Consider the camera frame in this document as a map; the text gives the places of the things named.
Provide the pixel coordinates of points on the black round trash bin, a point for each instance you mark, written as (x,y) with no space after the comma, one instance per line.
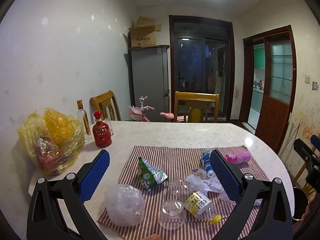
(301,203)

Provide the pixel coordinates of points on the clear glass liquor bottle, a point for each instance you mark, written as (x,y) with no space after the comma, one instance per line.
(83,118)

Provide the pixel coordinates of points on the dark glass sliding door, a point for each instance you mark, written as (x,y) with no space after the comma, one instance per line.
(202,58)

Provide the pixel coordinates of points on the wooden chair holding bin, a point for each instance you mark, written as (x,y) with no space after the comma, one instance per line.
(314,140)

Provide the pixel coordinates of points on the wall socket panel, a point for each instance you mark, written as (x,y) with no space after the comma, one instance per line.
(315,85)

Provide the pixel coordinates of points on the green snack wrapper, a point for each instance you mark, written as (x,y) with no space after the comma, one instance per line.
(150,176)

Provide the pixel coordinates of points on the wooden chair far side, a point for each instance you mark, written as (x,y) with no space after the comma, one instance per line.
(196,106)

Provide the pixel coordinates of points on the clear plastic dome cup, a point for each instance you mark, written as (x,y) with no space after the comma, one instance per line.
(172,215)

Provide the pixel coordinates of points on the red ceramic liquor bottle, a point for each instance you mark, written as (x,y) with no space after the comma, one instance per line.
(101,131)

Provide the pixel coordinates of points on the red striped placemat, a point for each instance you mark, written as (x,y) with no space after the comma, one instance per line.
(177,164)

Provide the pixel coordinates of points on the pink drink bottle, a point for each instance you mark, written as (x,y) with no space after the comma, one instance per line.
(238,157)

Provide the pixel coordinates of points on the wooden chair at wall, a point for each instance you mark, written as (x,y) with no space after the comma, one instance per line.
(106,103)

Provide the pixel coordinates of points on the clear plastic wrap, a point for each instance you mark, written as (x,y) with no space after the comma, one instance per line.
(125,205)

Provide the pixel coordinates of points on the red wooden kitchen door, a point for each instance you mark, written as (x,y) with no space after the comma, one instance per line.
(279,89)

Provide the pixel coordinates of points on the person's right hand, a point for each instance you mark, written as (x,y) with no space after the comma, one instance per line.
(309,222)

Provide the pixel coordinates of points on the yellow plastic bag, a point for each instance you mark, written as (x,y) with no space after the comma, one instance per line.
(52,141)

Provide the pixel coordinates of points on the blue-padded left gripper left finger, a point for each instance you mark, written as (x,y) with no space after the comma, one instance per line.
(57,208)

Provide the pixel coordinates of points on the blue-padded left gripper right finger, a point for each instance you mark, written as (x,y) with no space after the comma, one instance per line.
(273,220)

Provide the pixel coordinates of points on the grey refrigerator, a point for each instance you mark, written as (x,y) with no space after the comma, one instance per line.
(150,74)

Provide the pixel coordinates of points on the clear bottle yellow label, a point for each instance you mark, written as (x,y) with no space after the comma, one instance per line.
(202,208)

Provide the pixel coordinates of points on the white paper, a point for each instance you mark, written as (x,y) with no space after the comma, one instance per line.
(195,184)

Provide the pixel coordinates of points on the Galanz cardboard box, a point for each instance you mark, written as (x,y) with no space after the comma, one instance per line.
(143,34)

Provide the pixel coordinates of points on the small drinking glass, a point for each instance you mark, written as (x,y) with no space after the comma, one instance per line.
(108,122)

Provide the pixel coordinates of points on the white wall switch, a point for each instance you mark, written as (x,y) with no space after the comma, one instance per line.
(307,79)

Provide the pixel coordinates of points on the pink child bicycle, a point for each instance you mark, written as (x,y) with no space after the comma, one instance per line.
(147,113)

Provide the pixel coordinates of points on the blue white drink bottle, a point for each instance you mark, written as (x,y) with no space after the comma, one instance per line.
(206,162)

